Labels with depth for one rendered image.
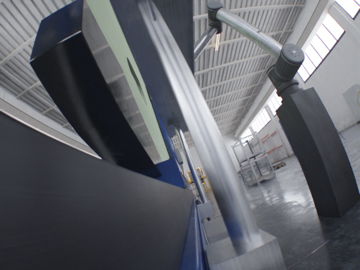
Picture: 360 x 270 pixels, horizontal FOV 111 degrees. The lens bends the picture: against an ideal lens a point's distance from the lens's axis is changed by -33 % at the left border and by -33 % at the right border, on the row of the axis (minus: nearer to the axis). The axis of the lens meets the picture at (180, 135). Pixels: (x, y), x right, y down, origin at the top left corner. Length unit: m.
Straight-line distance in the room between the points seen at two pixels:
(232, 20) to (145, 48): 1.15
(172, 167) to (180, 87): 0.81
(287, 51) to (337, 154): 0.89
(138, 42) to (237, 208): 0.61
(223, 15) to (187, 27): 1.11
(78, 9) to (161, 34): 0.39
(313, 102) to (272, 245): 1.47
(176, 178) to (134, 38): 0.76
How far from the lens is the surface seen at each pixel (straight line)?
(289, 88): 1.68
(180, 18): 0.69
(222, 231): 0.63
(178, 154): 3.87
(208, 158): 0.27
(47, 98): 12.52
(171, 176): 1.08
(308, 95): 1.66
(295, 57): 1.50
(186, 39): 0.77
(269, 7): 12.22
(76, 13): 0.69
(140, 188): 0.16
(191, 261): 0.22
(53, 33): 0.67
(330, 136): 1.63
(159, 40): 0.39
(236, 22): 1.74
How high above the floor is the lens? 0.68
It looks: 18 degrees up
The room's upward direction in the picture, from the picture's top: 21 degrees counter-clockwise
